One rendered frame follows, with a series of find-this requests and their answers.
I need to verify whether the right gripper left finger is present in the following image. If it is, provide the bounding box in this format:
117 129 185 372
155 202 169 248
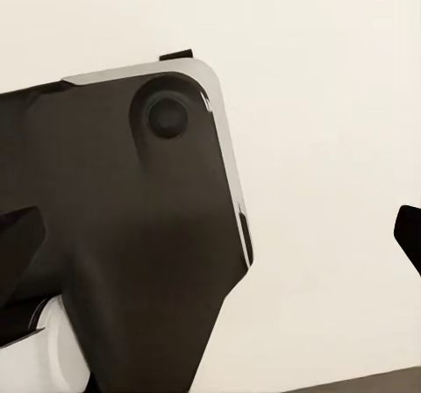
0 206 46 310

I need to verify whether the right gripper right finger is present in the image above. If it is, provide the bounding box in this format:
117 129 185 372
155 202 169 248
394 205 421 275

